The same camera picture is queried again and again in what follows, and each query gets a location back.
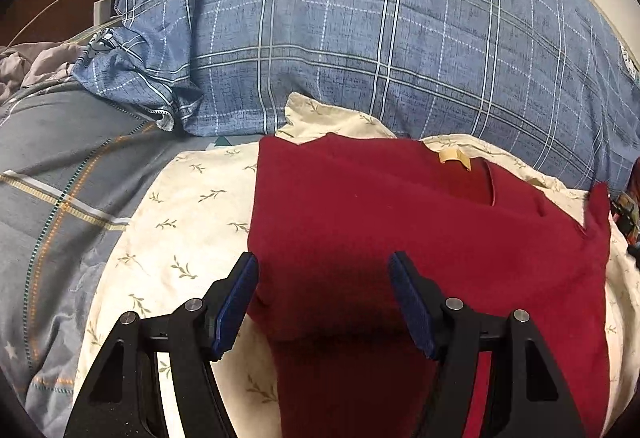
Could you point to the crumpled grey-pink cloth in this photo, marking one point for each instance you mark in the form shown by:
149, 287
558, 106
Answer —
30, 66

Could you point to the white charger plug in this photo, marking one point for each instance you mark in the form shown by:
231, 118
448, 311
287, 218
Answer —
102, 9

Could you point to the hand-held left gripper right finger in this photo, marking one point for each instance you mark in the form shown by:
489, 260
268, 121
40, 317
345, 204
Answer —
412, 303

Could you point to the cream leaf-print cloth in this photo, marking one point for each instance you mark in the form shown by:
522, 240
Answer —
190, 228

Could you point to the grey striped bedsheet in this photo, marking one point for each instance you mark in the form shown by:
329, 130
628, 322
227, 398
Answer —
55, 153

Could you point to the blue plaid pillow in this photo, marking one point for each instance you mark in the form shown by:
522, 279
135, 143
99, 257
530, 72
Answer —
350, 28

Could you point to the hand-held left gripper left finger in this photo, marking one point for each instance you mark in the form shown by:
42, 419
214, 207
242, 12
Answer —
231, 308

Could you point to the colourful patterned item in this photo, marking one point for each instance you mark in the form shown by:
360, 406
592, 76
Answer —
627, 223

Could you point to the dark red garment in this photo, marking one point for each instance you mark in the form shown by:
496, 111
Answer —
360, 218

